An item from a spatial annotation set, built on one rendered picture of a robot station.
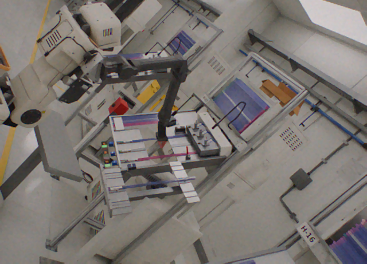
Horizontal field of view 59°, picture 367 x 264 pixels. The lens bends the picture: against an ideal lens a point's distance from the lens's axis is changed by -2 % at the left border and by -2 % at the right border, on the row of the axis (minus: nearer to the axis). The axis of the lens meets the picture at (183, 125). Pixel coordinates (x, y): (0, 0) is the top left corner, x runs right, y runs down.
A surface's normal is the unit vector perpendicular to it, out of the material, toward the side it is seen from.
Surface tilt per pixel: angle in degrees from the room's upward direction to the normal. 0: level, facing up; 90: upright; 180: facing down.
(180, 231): 90
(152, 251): 90
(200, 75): 90
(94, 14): 47
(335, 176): 90
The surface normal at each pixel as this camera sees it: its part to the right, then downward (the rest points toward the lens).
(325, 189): -0.64, -0.54
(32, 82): -0.34, -0.35
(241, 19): 0.29, 0.51
